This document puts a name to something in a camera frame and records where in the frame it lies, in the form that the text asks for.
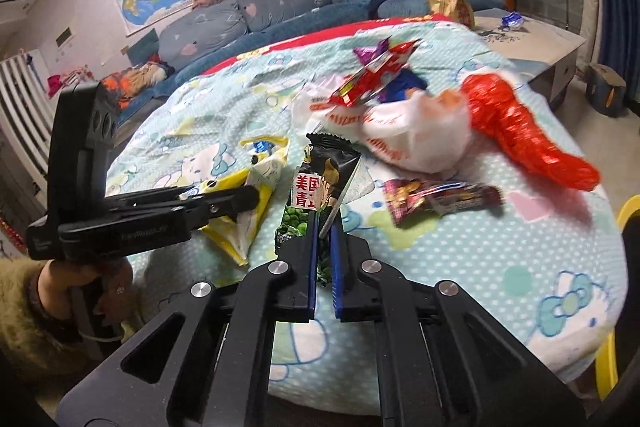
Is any purple foil wrapper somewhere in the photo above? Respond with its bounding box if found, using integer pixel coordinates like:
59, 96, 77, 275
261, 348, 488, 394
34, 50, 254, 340
352, 36, 393, 70

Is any orange clothes pile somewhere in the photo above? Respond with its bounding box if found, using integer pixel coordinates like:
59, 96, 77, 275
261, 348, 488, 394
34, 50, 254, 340
102, 62, 176, 108

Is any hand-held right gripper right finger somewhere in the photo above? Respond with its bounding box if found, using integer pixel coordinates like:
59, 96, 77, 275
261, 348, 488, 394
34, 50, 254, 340
331, 217, 587, 427

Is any white plastic bag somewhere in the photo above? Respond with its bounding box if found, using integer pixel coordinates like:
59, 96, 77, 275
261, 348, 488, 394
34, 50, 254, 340
292, 74, 473, 172

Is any red foil bag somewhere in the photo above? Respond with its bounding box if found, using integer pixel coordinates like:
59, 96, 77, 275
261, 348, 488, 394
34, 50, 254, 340
462, 73, 601, 192

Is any red sheet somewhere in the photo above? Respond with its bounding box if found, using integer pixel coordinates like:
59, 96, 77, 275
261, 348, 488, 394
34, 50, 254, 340
197, 13, 466, 80

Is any teal board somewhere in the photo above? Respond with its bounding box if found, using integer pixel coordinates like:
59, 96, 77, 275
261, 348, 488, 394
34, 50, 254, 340
127, 29, 161, 65

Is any yellow trash bin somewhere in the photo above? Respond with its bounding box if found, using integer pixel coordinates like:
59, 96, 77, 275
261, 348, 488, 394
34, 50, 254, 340
597, 199, 640, 398

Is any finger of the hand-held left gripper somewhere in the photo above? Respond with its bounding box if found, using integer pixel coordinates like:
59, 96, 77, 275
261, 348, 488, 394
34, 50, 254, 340
106, 187, 193, 210
172, 185, 260, 230

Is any person's left forearm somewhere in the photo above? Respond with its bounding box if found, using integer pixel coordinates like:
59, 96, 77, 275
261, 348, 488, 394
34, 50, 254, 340
0, 257, 126, 413

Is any blue grey stool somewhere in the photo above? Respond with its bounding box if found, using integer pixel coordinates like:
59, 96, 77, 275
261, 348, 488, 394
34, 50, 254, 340
586, 63, 627, 118

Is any light blue cartoon printed blanket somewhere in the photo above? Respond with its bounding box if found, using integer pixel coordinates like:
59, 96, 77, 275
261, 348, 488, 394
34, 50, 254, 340
105, 14, 628, 385

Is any white radiator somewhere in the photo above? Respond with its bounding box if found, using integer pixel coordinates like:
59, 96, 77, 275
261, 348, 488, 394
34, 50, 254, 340
0, 52, 57, 198

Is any dark patterned candy wrapper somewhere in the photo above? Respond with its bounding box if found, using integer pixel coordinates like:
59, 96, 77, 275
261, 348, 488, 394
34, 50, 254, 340
384, 178, 503, 228

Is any blue sofa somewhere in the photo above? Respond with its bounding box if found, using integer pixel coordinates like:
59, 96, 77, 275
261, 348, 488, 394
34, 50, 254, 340
100, 0, 506, 128

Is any yellow snack packet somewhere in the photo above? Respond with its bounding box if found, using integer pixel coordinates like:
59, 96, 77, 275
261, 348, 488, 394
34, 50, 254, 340
180, 136, 291, 267

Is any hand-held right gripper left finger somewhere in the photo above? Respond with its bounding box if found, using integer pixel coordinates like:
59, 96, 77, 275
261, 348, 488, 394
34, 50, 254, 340
55, 207, 321, 427

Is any black green pea snack packet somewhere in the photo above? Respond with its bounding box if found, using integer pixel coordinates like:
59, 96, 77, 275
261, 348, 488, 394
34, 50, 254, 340
274, 133, 362, 290

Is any red striped snack wrapper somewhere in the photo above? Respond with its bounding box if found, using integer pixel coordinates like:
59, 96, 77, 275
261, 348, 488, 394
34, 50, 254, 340
327, 38, 421, 108

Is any person's left hand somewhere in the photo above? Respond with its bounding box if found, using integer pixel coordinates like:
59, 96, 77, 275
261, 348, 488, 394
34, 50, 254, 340
39, 257, 135, 333

